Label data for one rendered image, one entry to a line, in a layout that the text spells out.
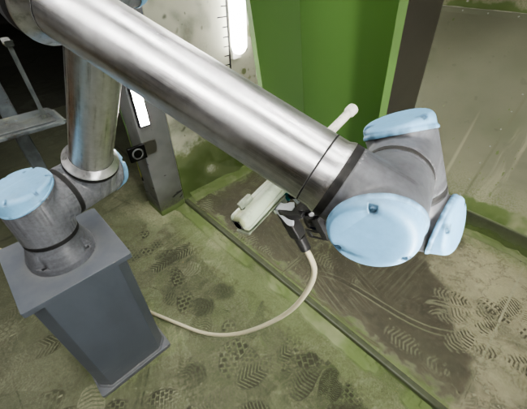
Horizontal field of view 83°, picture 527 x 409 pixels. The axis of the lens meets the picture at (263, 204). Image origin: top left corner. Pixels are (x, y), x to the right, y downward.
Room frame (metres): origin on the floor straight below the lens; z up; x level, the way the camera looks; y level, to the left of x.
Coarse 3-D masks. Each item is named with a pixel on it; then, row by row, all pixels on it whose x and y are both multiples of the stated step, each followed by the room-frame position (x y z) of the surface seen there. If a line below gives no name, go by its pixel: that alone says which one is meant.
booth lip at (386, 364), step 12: (192, 204) 1.56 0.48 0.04; (204, 216) 1.45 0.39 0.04; (216, 228) 1.36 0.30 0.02; (252, 252) 1.14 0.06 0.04; (264, 264) 1.06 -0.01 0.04; (276, 276) 0.98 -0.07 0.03; (288, 288) 0.91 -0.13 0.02; (312, 300) 0.83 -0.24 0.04; (324, 312) 0.76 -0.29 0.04; (336, 324) 0.71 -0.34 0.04; (348, 336) 0.65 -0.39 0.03; (372, 348) 0.59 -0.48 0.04; (384, 360) 0.54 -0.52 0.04; (396, 372) 0.49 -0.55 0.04; (408, 384) 0.45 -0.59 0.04; (420, 396) 0.41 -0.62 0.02; (432, 396) 0.41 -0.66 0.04; (444, 408) 0.37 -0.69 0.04
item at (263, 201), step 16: (352, 112) 0.78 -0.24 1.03; (336, 128) 0.72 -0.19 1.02; (256, 192) 0.52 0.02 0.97; (272, 192) 0.51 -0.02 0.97; (240, 208) 0.47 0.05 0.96; (256, 208) 0.47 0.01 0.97; (272, 208) 0.49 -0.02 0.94; (240, 224) 0.44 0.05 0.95; (256, 224) 0.45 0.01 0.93; (304, 240) 0.50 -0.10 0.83
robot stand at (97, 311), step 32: (96, 224) 0.75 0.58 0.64; (0, 256) 0.61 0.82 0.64; (96, 256) 0.61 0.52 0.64; (128, 256) 0.62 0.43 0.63; (32, 288) 0.49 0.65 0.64; (64, 288) 0.49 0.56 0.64; (96, 288) 0.54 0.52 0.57; (128, 288) 0.60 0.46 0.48; (64, 320) 0.46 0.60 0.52; (96, 320) 0.51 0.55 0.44; (128, 320) 0.57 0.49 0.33; (96, 352) 0.47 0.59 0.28; (128, 352) 0.53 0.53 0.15; (160, 352) 0.59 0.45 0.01; (96, 384) 0.46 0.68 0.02
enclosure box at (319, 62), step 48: (288, 0) 1.56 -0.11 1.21; (336, 0) 1.50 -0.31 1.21; (384, 0) 1.37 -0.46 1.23; (432, 0) 1.13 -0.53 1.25; (288, 48) 1.57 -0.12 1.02; (336, 48) 1.53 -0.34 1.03; (384, 48) 1.38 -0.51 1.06; (288, 96) 1.58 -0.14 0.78; (336, 96) 1.55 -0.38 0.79; (384, 96) 1.01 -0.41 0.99
